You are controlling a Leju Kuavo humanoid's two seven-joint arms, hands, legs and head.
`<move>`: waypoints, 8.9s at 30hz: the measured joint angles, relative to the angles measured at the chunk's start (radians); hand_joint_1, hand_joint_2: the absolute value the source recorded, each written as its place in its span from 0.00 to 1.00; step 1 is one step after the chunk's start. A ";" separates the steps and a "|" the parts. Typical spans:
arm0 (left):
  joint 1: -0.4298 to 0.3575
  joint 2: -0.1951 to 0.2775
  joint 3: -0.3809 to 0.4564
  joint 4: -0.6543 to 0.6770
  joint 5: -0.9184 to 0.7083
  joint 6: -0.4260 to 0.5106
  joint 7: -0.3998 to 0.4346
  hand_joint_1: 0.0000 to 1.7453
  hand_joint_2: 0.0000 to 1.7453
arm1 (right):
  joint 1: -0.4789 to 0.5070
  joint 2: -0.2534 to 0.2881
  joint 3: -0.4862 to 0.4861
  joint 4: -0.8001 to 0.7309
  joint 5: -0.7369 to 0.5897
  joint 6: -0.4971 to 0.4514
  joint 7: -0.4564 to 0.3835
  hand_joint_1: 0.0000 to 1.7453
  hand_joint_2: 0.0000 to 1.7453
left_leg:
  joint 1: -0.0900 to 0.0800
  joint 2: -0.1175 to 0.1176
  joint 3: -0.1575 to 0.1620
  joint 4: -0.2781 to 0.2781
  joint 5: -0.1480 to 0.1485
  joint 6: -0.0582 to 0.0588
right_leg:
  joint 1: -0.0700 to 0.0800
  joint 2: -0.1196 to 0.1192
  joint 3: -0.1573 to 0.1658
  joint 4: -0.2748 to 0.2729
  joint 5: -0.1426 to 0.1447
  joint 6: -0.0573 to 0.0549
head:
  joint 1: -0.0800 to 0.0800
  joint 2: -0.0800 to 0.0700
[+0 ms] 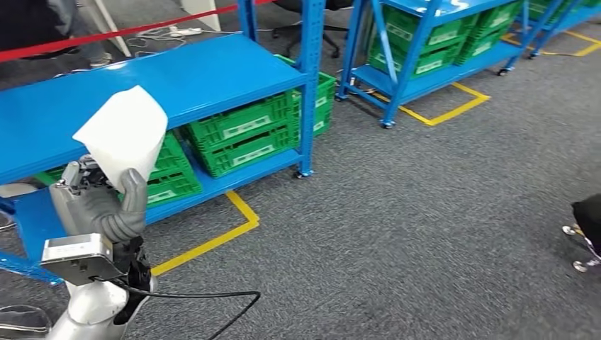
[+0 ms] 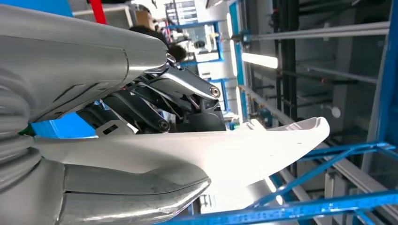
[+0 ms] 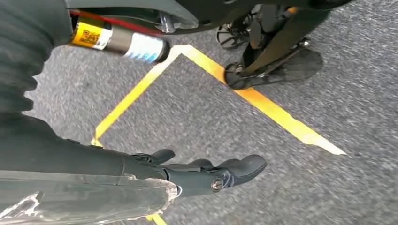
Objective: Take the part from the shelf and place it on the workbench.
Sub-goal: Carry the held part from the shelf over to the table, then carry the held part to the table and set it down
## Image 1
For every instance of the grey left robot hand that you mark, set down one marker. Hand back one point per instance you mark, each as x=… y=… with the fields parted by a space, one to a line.
x=94 y=211

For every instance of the white plastic shell part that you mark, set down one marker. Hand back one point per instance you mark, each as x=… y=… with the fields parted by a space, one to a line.
x=124 y=131

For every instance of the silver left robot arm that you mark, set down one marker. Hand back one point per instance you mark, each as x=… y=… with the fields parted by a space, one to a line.
x=94 y=305

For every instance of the blue metal shelf rack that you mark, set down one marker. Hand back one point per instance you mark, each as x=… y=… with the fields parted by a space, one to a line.
x=422 y=84
x=164 y=80
x=568 y=18

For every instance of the yellow floor tape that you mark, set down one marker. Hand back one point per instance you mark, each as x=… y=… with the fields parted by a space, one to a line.
x=206 y=244

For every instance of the red barrier belt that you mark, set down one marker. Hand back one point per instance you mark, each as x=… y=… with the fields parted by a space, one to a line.
x=117 y=33

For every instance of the white power strip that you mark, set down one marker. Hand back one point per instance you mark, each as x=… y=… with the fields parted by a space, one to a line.
x=185 y=32

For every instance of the black office chair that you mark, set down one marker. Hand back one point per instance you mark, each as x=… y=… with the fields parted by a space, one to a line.
x=286 y=4

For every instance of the black wheeled stool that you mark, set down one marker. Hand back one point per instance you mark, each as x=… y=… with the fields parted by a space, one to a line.
x=589 y=216

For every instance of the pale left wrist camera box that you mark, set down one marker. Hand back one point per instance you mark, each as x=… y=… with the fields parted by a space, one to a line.
x=77 y=258

